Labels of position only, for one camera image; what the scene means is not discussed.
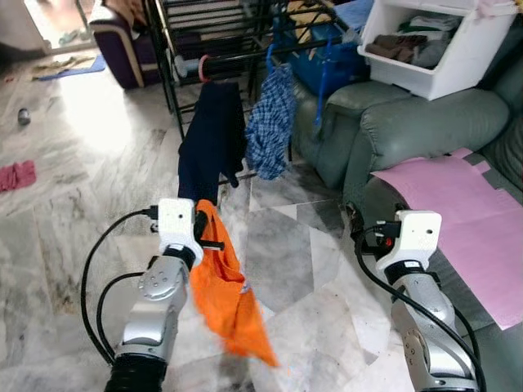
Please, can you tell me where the orange shirt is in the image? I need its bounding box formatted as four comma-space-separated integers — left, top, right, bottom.
190, 198, 280, 368

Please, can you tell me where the pink plastic hanger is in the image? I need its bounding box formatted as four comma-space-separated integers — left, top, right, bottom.
194, 56, 212, 82

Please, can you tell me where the pink sheet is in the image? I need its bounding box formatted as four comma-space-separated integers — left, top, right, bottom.
372, 147, 523, 332

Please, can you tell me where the dark navy hanging garment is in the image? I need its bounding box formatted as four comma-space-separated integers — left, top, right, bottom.
177, 80, 248, 207

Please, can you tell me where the grey green leather sofa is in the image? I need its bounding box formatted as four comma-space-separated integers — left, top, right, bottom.
290, 16, 523, 392

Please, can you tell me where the blue plaid shirt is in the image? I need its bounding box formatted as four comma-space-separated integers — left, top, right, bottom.
245, 64, 297, 182

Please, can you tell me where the blue bag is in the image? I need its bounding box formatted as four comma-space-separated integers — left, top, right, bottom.
274, 20, 369, 99

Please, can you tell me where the black metal drying rack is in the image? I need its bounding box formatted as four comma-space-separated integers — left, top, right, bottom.
147, 0, 369, 180

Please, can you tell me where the brown garment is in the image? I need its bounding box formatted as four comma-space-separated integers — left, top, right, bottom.
368, 34, 430, 62

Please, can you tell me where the grey garment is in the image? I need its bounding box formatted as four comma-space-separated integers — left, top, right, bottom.
409, 15, 463, 70

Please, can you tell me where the white plastic storage box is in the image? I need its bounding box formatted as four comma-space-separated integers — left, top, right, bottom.
358, 0, 520, 100

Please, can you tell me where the dark purple armchair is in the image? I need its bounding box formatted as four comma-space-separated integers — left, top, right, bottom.
88, 0, 164, 89

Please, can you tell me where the red crumpled floor cloth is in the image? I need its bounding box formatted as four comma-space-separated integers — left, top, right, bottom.
0, 161, 38, 193

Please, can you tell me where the blue door mat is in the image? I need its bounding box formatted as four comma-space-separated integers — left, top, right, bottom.
34, 53, 107, 81

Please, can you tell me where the light blue folded cloth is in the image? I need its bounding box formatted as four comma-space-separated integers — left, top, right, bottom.
335, 0, 377, 29

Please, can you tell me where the mustard yellow garment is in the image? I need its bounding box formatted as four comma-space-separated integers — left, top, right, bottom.
286, 0, 336, 25

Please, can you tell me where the pale pink cloth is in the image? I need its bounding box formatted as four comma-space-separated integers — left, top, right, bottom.
478, 0, 523, 17

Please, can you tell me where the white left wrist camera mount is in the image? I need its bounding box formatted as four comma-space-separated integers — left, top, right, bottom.
157, 198, 201, 258

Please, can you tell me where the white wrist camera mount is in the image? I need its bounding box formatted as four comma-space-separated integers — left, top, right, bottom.
157, 198, 201, 258
378, 211, 442, 274

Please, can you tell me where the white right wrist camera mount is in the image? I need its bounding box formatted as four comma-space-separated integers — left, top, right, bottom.
378, 211, 442, 274

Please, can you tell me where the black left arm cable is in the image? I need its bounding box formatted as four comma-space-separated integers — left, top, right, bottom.
80, 208, 160, 364

